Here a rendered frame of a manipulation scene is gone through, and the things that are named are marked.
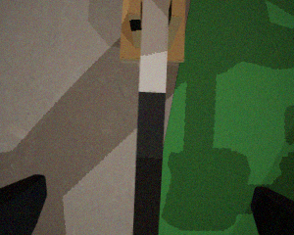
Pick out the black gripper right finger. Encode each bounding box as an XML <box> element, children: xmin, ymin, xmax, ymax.
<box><xmin>250</xmin><ymin>187</ymin><xmax>294</xmax><ymax>235</ymax></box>

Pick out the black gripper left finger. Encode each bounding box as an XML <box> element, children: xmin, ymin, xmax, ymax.
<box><xmin>0</xmin><ymin>175</ymin><xmax>48</xmax><ymax>235</ymax></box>

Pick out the green flat mat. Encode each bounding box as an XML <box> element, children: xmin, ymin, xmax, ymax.
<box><xmin>158</xmin><ymin>0</ymin><xmax>294</xmax><ymax>235</ymax></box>

